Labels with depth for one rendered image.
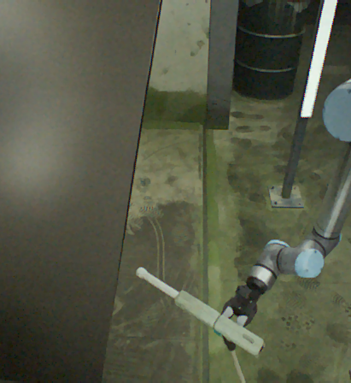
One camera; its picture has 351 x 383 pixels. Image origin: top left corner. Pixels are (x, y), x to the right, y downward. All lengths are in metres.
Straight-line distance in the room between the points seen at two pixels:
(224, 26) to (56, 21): 2.32
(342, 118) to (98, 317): 0.69
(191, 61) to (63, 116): 2.34
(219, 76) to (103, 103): 2.40
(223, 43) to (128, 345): 2.00
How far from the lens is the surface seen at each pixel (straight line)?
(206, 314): 1.24
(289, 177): 2.39
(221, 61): 2.85
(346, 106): 0.90
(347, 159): 1.14
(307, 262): 1.26
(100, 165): 0.58
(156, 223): 2.22
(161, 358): 1.75
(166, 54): 2.83
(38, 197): 0.65
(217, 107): 3.00
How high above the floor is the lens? 1.62
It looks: 40 degrees down
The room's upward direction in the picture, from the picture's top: 1 degrees counter-clockwise
